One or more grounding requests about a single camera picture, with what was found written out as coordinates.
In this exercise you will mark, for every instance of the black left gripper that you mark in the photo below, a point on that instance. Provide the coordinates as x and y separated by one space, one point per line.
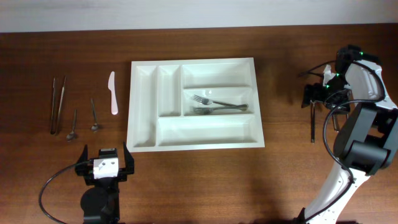
125 170

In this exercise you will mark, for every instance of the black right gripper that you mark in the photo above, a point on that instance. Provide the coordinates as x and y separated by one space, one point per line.
315 94

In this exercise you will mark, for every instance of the metal fork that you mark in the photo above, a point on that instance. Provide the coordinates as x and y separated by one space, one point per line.
207 101
209 110
312 124

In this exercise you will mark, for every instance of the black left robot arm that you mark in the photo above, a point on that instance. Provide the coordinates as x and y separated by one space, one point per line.
100 203

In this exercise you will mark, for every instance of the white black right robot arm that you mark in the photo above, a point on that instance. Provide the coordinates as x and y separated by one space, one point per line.
365 144

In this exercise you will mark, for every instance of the small metal teaspoon right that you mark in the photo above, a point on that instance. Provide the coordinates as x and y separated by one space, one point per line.
94 127

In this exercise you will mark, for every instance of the small metal teaspoon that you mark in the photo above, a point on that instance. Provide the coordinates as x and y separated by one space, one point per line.
72 135
94 127

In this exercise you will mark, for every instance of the large metal spoon left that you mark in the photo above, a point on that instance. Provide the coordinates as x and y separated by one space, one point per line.
335 122

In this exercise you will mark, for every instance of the small metal teaspoon left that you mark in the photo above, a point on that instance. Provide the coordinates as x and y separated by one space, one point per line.
72 135

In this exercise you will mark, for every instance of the metal tweezers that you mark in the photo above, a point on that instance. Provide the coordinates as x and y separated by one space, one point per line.
56 108

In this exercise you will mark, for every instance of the white cutlery tray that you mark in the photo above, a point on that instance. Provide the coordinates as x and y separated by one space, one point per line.
160 105

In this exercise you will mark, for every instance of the pink plastic knife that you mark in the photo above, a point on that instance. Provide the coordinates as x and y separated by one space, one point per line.
111 87

